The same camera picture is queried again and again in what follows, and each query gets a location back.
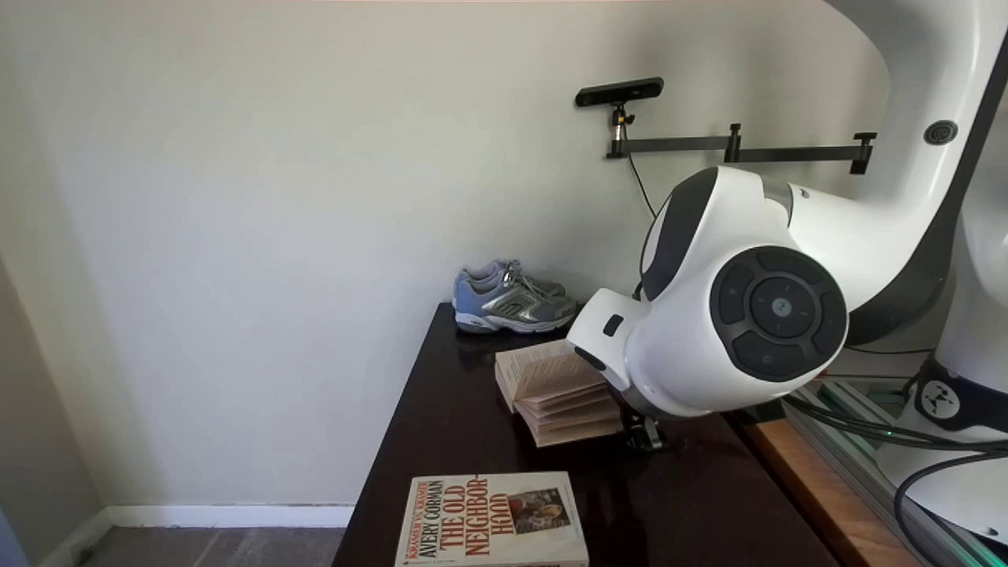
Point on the thick paperback book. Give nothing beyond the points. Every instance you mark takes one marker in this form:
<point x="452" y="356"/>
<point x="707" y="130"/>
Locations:
<point x="546" y="387"/>

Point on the wooden board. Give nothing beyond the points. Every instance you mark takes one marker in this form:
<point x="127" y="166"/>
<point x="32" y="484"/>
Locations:
<point x="829" y="491"/>

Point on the Old Neighborhood hardcover book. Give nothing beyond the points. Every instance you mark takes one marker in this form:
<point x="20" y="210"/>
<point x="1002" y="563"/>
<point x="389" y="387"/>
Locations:
<point x="493" y="520"/>

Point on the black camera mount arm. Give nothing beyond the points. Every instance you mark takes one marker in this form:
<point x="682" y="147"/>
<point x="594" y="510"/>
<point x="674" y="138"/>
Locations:
<point x="776" y="150"/>

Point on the black stereo camera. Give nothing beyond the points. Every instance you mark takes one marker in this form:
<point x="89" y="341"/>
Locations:
<point x="619" y="91"/>

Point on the blue grey sneaker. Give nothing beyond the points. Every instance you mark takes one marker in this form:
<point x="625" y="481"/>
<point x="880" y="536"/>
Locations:
<point x="507" y="302"/>

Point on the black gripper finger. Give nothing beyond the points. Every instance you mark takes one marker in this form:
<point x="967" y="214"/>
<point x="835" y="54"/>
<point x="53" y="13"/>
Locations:
<point x="645" y="428"/>

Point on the aluminium rail frame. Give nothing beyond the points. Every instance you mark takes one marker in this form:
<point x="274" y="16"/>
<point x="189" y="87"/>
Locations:
<point x="855" y="462"/>

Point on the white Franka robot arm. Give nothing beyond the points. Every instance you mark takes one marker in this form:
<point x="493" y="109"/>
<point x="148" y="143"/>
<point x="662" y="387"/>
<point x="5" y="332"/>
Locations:
<point x="736" y="241"/>

